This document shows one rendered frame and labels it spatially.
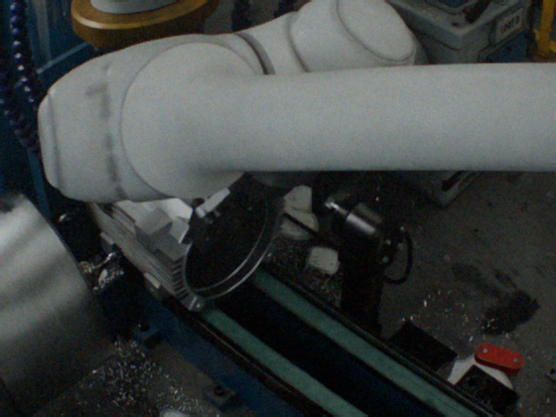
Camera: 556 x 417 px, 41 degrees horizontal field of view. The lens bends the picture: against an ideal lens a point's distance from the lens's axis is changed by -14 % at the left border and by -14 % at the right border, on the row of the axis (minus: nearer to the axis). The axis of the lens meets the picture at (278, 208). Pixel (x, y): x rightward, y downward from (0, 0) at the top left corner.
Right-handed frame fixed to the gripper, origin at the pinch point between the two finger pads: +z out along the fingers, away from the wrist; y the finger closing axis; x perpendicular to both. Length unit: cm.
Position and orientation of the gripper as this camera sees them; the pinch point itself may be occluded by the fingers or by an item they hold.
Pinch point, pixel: (208, 230)
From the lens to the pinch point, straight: 93.8
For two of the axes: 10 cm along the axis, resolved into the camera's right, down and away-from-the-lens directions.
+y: -7.0, 5.0, -5.1
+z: -3.5, 3.9, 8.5
